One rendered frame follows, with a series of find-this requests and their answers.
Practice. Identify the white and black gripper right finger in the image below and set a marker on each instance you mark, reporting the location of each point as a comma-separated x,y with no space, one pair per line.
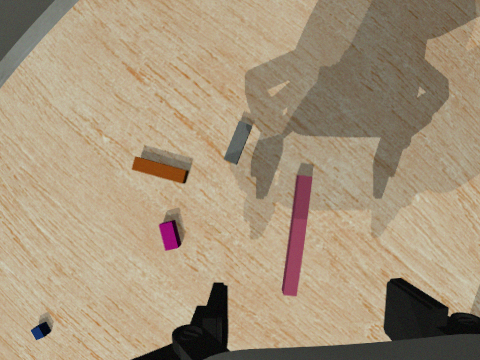
411,313

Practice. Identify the orange rod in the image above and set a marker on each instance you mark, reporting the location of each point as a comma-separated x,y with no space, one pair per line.
160,170

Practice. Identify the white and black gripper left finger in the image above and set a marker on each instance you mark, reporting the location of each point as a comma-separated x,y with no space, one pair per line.
194,342

